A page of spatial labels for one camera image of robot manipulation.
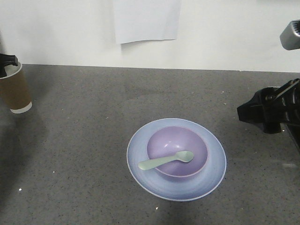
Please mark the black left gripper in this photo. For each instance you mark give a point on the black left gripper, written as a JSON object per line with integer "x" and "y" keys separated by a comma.
{"x": 6, "y": 60}

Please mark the light blue plate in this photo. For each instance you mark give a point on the light blue plate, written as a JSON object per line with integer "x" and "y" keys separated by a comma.
{"x": 181, "y": 190}

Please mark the purple plastic bowl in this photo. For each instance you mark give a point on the purple plastic bowl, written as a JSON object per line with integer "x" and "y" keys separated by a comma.
{"x": 169, "y": 140}

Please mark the mint green plastic spoon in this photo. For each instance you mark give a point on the mint green plastic spoon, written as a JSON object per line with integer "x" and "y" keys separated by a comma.
{"x": 183, "y": 156}

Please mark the brown paper cup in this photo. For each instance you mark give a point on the brown paper cup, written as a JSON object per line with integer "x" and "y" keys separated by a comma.
{"x": 14, "y": 89}

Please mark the white paper sheet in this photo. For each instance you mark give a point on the white paper sheet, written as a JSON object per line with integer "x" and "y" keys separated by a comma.
{"x": 146, "y": 20}

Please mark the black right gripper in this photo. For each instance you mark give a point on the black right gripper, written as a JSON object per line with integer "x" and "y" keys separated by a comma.
{"x": 272, "y": 106}

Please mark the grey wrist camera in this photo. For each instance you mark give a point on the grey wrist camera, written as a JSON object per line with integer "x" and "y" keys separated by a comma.
{"x": 290, "y": 37}

